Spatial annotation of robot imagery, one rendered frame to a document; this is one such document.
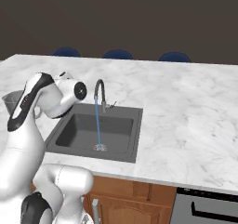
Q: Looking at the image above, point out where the blue stool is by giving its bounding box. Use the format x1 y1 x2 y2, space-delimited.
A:
51 46 82 58
101 48 135 60
158 51 192 63

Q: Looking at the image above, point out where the blue water stream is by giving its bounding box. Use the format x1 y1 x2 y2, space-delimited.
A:
94 95 103 150

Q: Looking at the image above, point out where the silver cabinet door handle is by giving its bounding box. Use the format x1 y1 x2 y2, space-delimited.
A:
91 198 102 224

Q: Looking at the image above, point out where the stainless steel dishwasher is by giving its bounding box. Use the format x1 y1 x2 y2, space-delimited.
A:
169 187 238 224

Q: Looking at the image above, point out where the wooden cabinet door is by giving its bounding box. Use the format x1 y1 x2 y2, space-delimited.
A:
83 193 173 224

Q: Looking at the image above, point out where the dark grey sink basin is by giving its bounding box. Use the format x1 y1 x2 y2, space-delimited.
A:
44 102 144 165

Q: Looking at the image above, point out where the grey jug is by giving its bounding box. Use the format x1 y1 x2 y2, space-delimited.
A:
1 90 43 120

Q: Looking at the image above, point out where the black dishwasher handle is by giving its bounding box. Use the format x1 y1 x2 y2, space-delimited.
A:
191 201 238 224

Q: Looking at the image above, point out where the dark curved sink faucet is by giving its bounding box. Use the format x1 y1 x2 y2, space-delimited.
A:
93 78 108 114

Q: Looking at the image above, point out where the faucet lever handle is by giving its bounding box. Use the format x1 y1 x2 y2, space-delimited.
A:
106 100 118 110

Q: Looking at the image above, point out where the wooden false drawer front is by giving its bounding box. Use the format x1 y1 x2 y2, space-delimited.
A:
88 175 178 203

